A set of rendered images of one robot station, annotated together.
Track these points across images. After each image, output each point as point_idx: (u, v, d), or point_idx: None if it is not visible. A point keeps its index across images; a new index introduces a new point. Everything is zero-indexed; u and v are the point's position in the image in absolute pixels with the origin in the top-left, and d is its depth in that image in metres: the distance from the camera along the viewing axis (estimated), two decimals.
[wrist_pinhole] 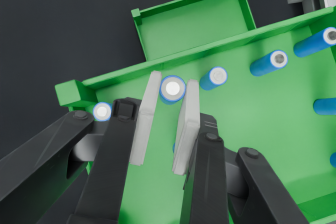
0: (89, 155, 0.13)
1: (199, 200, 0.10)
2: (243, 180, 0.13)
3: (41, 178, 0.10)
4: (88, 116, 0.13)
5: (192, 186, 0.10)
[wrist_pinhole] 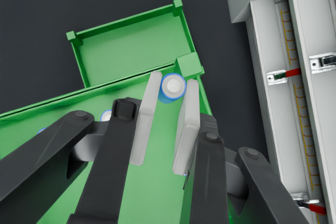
0: (89, 155, 0.13)
1: (199, 200, 0.10)
2: (243, 180, 0.13)
3: (41, 178, 0.10)
4: (88, 116, 0.13)
5: (192, 186, 0.10)
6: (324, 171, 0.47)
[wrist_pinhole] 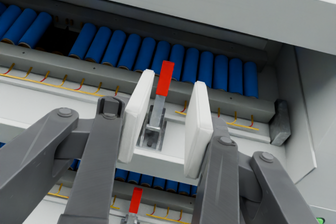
0: (74, 152, 0.13)
1: (210, 203, 0.10)
2: (258, 184, 0.13)
3: (28, 176, 0.10)
4: (73, 113, 0.13)
5: (204, 189, 0.10)
6: None
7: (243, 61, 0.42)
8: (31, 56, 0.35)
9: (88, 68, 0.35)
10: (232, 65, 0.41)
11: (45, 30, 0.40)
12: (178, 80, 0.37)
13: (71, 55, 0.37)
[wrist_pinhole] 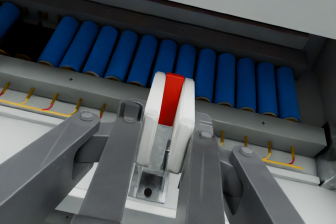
0: (95, 156, 0.13)
1: (194, 199, 0.10)
2: (237, 178, 0.13)
3: (46, 179, 0.10)
4: (94, 117, 0.13)
5: (188, 185, 0.10)
6: None
7: (275, 66, 0.32)
8: None
9: (62, 79, 0.25)
10: (261, 72, 0.30)
11: (10, 27, 0.30)
12: None
13: (41, 62, 0.26)
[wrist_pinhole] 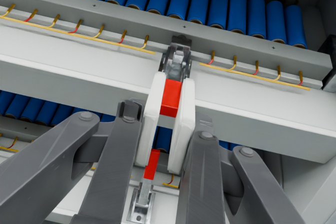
0: (95, 156, 0.13)
1: (195, 199, 0.10)
2: (237, 178, 0.13)
3: (46, 179, 0.10)
4: (94, 117, 0.13)
5: (188, 185, 0.10)
6: None
7: None
8: None
9: (86, 5, 0.27)
10: (271, 8, 0.32)
11: None
12: (204, 23, 0.29)
13: None
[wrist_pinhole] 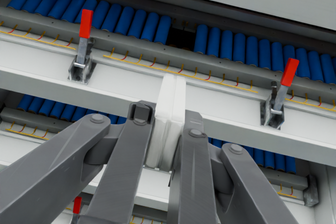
0: (105, 158, 0.13)
1: (186, 198, 0.10)
2: (226, 175, 0.13)
3: (56, 180, 0.10)
4: (105, 119, 0.13)
5: (179, 183, 0.10)
6: None
7: (331, 56, 0.50)
8: (170, 52, 0.43)
9: (215, 62, 0.43)
10: (324, 60, 0.48)
11: (168, 31, 0.48)
12: None
13: (198, 52, 0.45)
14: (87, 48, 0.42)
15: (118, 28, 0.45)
